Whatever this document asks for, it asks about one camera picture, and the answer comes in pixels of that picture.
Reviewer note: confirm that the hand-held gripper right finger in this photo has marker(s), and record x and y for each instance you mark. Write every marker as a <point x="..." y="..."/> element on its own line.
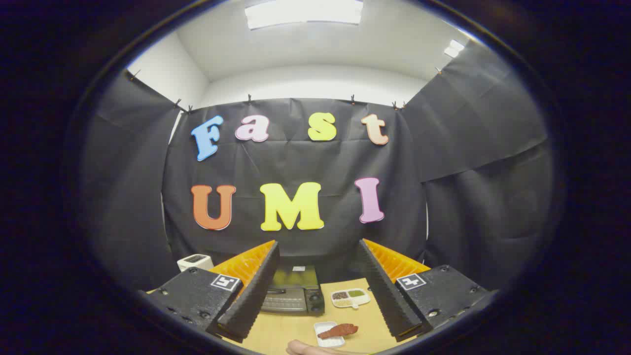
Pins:
<point x="382" y="291"/>

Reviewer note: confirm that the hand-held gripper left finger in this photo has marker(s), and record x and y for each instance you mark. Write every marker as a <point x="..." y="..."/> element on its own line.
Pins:
<point x="251" y="291"/>

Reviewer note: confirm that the black toaster oven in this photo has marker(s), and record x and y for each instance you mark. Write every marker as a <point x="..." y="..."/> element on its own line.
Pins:
<point x="295" y="297"/>

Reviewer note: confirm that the brown fried meat piece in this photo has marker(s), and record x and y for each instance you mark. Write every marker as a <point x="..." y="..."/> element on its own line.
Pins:
<point x="339" y="331"/>

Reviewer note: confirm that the white bread toaster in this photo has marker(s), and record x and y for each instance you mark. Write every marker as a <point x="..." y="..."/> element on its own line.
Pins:
<point x="193" y="263"/>

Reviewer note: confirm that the white divided spice dish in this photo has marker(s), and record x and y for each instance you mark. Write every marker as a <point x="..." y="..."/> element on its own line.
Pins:
<point x="350" y="299"/>

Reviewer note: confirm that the small white rectangular tray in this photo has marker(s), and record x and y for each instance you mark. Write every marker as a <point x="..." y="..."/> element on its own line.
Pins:
<point x="325" y="342"/>

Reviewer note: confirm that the small ceiling light panel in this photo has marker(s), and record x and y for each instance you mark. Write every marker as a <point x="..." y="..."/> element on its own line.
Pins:
<point x="454" y="49"/>

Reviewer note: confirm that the large ceiling light panel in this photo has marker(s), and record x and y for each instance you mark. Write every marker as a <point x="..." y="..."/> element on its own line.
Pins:
<point x="303" y="12"/>

